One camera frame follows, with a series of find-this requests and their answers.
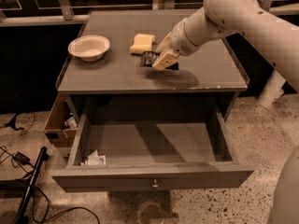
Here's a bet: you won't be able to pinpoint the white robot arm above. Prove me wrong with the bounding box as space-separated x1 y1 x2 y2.
153 0 299 91

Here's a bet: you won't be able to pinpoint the grey open top drawer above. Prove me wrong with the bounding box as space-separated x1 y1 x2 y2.
51 107 255 193

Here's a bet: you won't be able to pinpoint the round metal drawer knob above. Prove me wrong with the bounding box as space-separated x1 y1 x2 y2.
151 179 160 189

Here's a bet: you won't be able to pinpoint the yellow sponge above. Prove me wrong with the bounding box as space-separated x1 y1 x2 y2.
130 34 155 54

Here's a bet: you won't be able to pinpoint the metal window railing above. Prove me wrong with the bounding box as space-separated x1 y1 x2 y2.
0 0 299 28

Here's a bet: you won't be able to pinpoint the white bowl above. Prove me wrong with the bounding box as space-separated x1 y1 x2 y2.
68 35 110 62

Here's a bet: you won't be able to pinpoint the white items in box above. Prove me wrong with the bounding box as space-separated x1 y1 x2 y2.
64 117 78 130

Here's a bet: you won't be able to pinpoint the white crumpled wrapper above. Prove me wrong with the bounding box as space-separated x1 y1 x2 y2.
80 150 107 165

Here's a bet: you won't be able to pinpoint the brown cardboard box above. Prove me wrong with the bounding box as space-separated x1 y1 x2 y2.
44 95 77 158

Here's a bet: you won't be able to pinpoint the black power adapter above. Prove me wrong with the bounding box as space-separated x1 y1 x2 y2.
13 152 30 165

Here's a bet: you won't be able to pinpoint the black pole on floor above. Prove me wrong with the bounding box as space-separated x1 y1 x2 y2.
13 147 48 224

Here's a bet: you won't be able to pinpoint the black cable on floor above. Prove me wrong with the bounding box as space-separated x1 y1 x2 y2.
0 145 101 224

